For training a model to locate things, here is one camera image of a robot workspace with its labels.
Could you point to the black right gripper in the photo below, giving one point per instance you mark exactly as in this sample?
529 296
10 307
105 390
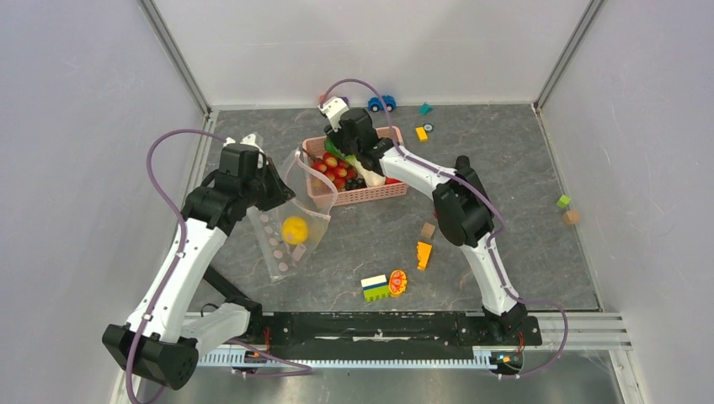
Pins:
336 138

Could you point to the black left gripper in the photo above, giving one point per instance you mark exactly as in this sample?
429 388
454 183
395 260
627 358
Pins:
281 192

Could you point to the red lychee bunch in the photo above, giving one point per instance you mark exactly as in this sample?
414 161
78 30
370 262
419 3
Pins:
335 171

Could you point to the yellow lemon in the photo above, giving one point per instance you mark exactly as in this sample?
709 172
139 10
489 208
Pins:
294 230

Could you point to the clear zip top bag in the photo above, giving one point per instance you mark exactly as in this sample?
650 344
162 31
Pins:
281 258

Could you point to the green white bok choy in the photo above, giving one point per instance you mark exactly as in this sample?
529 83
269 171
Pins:
370 178

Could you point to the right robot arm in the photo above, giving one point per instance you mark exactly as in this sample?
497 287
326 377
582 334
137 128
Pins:
464 213

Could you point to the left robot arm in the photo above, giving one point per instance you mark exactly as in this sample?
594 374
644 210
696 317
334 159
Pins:
154 342

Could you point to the pink plastic basket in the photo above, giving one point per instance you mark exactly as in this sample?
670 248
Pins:
321 194

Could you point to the blue toy car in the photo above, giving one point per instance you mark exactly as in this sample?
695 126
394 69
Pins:
381 103

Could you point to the black grape bunch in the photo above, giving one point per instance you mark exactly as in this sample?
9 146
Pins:
354 184

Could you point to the yellow rectangular block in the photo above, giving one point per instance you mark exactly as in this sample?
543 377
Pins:
421 134

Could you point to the teal wedge block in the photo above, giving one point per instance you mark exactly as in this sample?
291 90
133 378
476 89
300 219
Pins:
425 109

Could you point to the black microphone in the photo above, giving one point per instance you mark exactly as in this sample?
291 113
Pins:
462 163

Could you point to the orange yellow toy piece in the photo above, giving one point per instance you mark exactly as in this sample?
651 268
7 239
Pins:
423 252

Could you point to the white blue green brick stack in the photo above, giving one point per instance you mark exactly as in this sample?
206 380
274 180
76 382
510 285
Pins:
375 288

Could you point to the orange round patterned toy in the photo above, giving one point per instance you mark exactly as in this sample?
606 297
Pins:
397 283

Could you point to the green cube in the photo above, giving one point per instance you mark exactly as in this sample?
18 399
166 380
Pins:
564 201

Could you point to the tan wooden cube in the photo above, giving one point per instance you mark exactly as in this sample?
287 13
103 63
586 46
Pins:
571 217

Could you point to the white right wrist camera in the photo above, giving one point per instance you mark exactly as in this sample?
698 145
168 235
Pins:
333 108

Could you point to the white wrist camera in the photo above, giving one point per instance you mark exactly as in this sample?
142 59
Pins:
333 108
253 140

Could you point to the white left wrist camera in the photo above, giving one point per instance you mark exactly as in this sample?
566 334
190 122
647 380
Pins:
253 140

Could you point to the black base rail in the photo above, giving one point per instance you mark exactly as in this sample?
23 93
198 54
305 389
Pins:
382 335

